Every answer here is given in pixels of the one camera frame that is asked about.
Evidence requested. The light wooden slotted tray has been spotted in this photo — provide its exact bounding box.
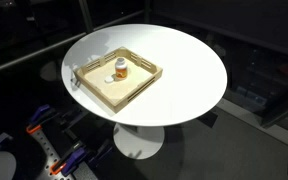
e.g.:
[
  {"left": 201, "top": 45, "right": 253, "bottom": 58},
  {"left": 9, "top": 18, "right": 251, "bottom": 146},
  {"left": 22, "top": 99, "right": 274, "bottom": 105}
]
[{"left": 73, "top": 46, "right": 164, "bottom": 114}]

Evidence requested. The dark purple clamp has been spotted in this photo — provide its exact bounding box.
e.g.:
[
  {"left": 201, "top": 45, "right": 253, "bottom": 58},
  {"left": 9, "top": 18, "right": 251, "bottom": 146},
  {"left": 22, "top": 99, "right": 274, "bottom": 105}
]
[{"left": 87, "top": 139, "right": 113, "bottom": 164}]

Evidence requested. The purple clamp orange tip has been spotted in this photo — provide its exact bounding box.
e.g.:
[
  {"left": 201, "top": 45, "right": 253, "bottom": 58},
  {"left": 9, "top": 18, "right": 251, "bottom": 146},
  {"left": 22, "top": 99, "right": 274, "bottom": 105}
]
[
  {"left": 26, "top": 104, "right": 53, "bottom": 135},
  {"left": 49, "top": 140, "right": 87, "bottom": 177}
]

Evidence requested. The white table pedestal base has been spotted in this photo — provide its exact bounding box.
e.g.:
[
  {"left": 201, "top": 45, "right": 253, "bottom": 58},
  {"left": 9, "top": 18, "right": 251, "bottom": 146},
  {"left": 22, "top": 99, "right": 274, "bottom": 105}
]
[{"left": 113, "top": 122, "right": 166, "bottom": 160}]

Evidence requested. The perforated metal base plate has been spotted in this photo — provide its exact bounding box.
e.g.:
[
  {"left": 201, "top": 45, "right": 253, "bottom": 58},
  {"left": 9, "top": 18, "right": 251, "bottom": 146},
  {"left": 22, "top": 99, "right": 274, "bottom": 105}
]
[{"left": 33, "top": 130, "right": 98, "bottom": 180}]

